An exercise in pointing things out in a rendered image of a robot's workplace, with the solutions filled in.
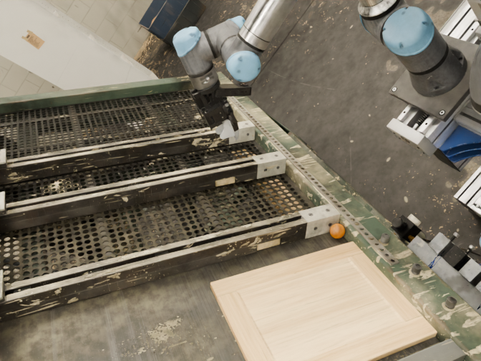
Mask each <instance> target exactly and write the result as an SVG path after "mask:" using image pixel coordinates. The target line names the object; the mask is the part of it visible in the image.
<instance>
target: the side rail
mask: <svg viewBox="0 0 481 361"><path fill-rule="evenodd" d="M189 89H194V87H193V85H192V83H191V81H190V78H189V76H182V77H171V78H164V79H158V80H146V81H139V82H128V83H122V84H115V85H103V86H97V87H85V88H79V89H72V90H60V91H54V92H43V93H36V94H30V95H18V96H11V97H0V114H1V113H7V112H17V111H23V110H34V109H39V108H45V107H56V106H62V105H73V104H79V103H85V102H95V101H101V100H111V99H117V98H123V97H134V96H140V95H151V94H157V93H162V92H173V91H179V90H189Z"/></svg>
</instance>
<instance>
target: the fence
mask: <svg viewBox="0 0 481 361"><path fill-rule="evenodd" d="M465 355H466V354H465V353H464V352H463V351H462V350H461V349H460V348H459V347H458V346H457V345H456V343H455V342H454V341H453V340H452V339H451V338H450V339H448V340H445V341H444V342H441V343H439V344H436V345H433V346H431V347H428V348H427V349H424V350H422V351H419V352H416V353H414V354H413V355H410V356H407V357H405V358H402V359H400V360H397V361H463V360H464V358H465Z"/></svg>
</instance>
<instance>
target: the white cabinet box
mask: <svg viewBox="0 0 481 361"><path fill-rule="evenodd" d="M0 55H1V56H3V57H5V58H7V59H9V60H11V61H12V62H14V63H16V64H18V65H19V66H21V67H23V68H25V69H27V70H29V71H30V72H33V73H34V74H36V75H38V76H40V77H41V78H43V79H45V80H47V81H49V82H51V83H52V84H54V85H56V86H58V87H60V88H62V89H63V90H72V89H79V88H85V87H97V86H103V85H115V84H122V83H128V82H139V81H146V80H158V78H157V77H156V75H155V74H154V73H153V72H152V71H150V70H149V69H148V68H146V67H144V66H143V65H141V64H140V63H139V62H137V61H135V60H134V59H132V58H131V57H129V56H127V55H126V54H125V53H123V52H121V51H120V50H119V49H117V48H116V47H114V46H112V45H111V44H110V43H108V42H106V41H105V40H104V39H102V38H101V37H99V36H97V35H96V34H95V33H93V32H91V31H90V30H88V29H87V28H86V27H84V26H82V25H81V24H80V23H78V22H77V21H75V20H73V19H72V18H71V17H69V16H67V15H66V14H65V13H63V12H62V11H60V10H58V9H57V8H56V7H54V6H52V5H51V4H50V3H48V2H46V1H45V0H0Z"/></svg>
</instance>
